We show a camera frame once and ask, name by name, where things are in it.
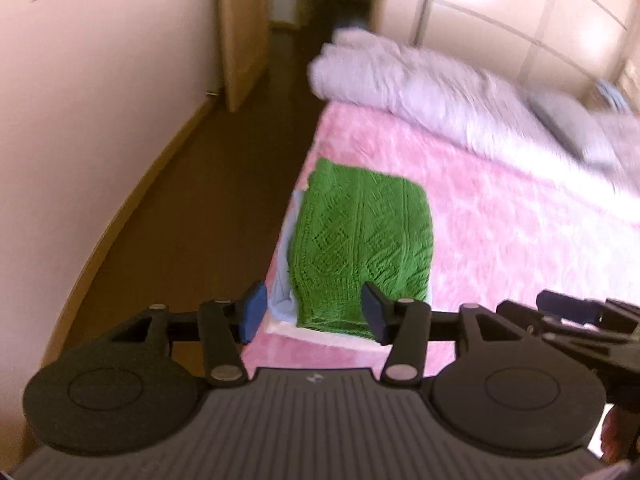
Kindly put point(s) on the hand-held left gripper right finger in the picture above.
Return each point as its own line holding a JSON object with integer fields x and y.
{"x": 371, "y": 315}

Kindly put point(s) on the white sliding wardrobe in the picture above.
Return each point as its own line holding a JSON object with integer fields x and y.
{"x": 525, "y": 5}

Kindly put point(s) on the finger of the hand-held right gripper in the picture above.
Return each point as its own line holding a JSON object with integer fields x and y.
{"x": 530, "y": 322}
{"x": 565, "y": 306}

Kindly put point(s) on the lilac white duvet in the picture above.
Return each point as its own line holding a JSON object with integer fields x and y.
{"x": 425, "y": 90}

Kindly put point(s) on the white folded garment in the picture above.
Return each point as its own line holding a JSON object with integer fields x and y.
{"x": 325, "y": 338}

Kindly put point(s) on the green knitted vest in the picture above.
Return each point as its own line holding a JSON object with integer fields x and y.
{"x": 360, "y": 240}

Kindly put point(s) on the person's right hand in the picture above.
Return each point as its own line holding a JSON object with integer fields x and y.
{"x": 614, "y": 435}

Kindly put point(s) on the light blue folded garment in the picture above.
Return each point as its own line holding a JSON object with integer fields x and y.
{"x": 282, "y": 280}

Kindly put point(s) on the pink fuzzy blanket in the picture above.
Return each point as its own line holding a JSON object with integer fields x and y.
{"x": 500, "y": 235}

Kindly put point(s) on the light wooden door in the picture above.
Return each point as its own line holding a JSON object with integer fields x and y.
{"x": 242, "y": 35}

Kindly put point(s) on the blue striped cloth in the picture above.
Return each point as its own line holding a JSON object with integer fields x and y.
{"x": 612, "y": 94}

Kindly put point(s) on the grey striped pillow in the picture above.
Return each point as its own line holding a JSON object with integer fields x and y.
{"x": 570, "y": 120}

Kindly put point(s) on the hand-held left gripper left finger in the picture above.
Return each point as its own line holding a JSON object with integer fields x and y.
{"x": 255, "y": 306}

